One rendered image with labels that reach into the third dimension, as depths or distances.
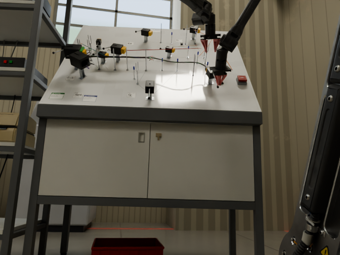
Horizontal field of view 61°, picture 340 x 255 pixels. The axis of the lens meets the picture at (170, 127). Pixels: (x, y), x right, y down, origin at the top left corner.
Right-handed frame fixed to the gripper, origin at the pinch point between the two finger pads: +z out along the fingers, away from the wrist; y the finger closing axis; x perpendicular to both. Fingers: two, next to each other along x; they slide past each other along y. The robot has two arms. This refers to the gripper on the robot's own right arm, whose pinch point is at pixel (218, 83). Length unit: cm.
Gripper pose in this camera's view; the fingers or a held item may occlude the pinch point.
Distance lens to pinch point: 163.9
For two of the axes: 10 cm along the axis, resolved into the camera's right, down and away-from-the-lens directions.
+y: -9.7, 1.3, -2.0
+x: 2.3, 5.2, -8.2
